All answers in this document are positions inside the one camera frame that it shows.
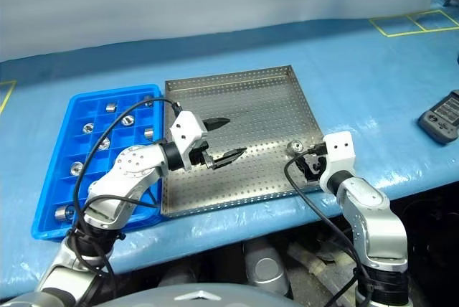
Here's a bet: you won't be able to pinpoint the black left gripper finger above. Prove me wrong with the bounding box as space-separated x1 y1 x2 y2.
212 146 248 171
202 116 231 133

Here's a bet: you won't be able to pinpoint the blue compartment tray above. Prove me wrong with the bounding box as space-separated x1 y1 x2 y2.
31 83 166 242

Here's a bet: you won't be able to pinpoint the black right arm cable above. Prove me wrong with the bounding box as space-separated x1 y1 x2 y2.
284 143 374 307

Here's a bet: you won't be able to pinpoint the gray handheld controller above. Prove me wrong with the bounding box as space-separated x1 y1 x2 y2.
417 88 459 146

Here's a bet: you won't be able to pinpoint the pale plastic tubes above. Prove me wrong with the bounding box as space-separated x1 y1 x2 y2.
286 242 359 286

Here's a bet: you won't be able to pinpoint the gray rounded housing with logo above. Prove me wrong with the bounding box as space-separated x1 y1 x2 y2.
96 283 306 307

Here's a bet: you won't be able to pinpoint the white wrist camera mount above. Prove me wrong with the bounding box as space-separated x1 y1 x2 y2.
318 131 357 183
169 110 208 171

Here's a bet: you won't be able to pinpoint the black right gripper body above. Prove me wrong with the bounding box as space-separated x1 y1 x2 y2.
308 154 326 182

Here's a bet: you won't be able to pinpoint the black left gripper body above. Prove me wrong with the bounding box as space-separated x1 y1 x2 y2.
187 139 217 171

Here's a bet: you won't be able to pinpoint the perforated metal tray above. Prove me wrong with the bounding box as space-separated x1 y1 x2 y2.
160 65 326 219

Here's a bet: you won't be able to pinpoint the blue plastic table cover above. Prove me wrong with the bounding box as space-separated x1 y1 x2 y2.
0 9 459 301

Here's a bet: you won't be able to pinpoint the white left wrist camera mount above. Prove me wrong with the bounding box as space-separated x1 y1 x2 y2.
169 110 208 171

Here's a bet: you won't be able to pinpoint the gray rounded cylinder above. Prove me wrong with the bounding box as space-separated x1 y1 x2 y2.
243 238 290 296

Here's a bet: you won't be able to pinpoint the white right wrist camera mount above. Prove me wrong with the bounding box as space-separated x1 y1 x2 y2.
318 131 357 183

